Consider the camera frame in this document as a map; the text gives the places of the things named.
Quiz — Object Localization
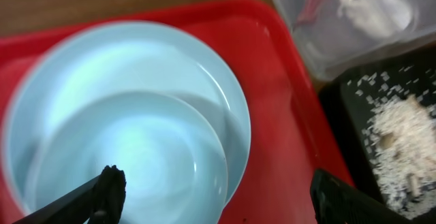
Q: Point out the crumpled white tissue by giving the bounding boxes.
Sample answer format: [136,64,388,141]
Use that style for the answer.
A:
[337,0,414,39]

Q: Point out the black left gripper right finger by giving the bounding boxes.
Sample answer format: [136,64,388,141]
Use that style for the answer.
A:
[310,169,409,224]

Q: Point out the black food waste tray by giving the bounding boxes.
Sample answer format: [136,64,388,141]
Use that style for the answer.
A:
[318,46,436,224]

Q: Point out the light blue plate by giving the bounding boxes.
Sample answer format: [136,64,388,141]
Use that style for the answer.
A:
[1,21,251,216]

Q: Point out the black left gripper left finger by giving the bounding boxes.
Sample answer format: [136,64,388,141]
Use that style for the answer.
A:
[14,165,126,224]

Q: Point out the rice and food scraps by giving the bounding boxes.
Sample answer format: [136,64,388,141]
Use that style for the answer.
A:
[341,65,435,221]

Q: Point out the red serving tray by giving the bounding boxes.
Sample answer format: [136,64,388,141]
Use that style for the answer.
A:
[1,0,351,223]

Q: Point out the light blue bowl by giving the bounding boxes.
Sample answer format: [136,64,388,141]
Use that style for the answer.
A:
[24,92,228,224]

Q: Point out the clear plastic waste bin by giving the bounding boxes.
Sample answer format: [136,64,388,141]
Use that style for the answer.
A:
[273,0,435,81]

